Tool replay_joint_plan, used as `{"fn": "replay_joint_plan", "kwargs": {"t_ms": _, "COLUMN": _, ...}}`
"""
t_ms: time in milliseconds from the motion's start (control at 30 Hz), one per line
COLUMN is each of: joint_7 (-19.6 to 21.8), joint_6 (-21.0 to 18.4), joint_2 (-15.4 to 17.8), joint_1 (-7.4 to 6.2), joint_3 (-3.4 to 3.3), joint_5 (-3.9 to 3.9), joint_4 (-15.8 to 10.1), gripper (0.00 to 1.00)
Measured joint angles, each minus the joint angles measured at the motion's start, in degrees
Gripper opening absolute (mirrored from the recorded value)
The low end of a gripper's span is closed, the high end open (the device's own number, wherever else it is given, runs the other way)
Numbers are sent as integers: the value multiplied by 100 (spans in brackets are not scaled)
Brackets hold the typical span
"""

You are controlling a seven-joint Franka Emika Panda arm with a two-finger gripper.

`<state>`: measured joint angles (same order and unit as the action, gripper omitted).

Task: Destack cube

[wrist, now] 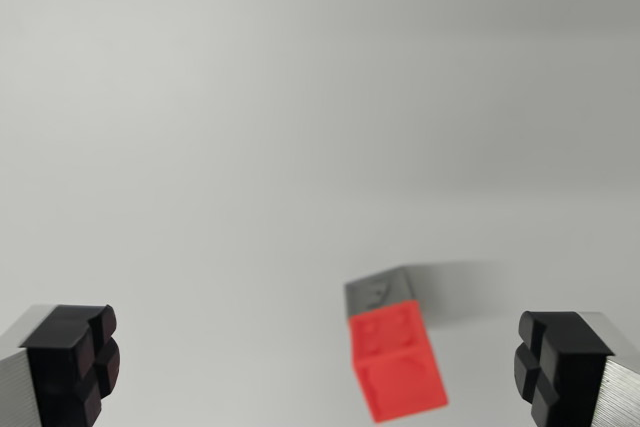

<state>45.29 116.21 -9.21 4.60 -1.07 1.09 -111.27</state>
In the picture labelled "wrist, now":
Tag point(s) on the black-padded silver gripper right finger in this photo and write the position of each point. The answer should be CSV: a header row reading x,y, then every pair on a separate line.
x,y
575,372

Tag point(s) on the black-padded silver gripper left finger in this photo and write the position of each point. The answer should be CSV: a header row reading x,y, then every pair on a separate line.
x,y
55,362

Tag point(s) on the red studded cube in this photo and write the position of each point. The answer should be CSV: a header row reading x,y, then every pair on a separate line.
x,y
395,362

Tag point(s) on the grey embossed cube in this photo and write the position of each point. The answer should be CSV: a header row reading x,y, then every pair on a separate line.
x,y
375,292

